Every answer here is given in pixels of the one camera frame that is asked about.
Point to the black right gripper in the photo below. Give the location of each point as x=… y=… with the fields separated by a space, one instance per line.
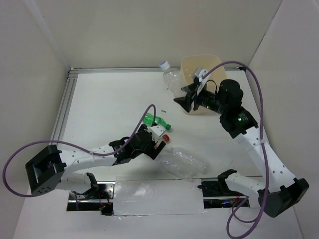
x=186 y=101

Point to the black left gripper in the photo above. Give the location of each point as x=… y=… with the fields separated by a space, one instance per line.
x=153 y=152

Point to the red label bottle red cap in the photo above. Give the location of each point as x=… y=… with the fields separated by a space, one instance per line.
x=165 y=138

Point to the green plastic bottle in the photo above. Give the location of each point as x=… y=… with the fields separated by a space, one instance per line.
x=152 y=120

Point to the clear bottle white cap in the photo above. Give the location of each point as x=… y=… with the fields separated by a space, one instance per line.
x=175 y=166
x=188 y=159

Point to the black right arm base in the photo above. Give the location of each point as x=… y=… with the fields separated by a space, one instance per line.
x=216 y=194

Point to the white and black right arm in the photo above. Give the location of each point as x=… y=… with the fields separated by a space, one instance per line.
x=281 y=188

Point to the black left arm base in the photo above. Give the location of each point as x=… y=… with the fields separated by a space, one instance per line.
x=99 y=199

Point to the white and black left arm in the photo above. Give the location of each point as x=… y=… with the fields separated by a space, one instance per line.
x=54 y=169

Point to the cream plastic bin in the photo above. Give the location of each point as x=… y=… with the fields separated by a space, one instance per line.
x=190 y=64

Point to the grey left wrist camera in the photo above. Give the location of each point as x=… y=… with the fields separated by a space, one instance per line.
x=157 y=130

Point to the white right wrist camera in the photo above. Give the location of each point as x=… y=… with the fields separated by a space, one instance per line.
x=200 y=79

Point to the aluminium frame rail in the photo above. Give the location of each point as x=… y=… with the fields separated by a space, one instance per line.
x=105 y=104

